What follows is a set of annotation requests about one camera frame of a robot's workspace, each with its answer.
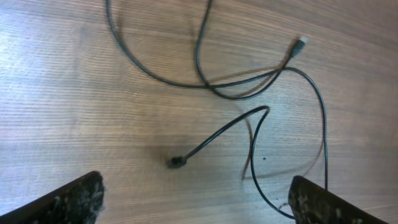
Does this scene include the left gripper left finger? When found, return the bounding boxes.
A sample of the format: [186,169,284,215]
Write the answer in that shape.
[1,171,105,224]

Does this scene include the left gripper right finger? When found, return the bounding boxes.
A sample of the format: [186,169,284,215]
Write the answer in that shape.
[288,175,386,224]

